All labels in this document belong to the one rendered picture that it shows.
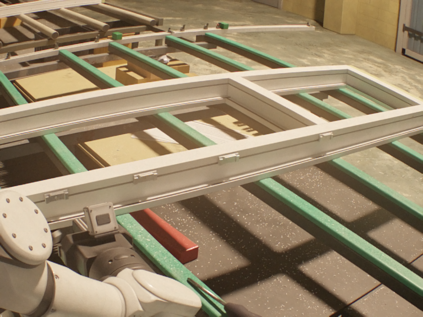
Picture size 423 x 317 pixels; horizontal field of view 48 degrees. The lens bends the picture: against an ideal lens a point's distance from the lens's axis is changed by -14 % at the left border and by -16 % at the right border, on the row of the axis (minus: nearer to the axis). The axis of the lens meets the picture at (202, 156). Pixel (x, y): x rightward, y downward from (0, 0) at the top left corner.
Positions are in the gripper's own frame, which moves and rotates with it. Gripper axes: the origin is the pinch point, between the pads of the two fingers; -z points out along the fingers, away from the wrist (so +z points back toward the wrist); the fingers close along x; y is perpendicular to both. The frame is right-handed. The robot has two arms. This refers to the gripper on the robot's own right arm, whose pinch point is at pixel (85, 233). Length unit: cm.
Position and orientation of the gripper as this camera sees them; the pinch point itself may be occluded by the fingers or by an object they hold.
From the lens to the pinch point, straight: 84.7
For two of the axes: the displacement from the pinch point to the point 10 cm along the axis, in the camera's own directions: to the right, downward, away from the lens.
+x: -8.3, 1.8, -5.3
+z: 5.5, 4.0, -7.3
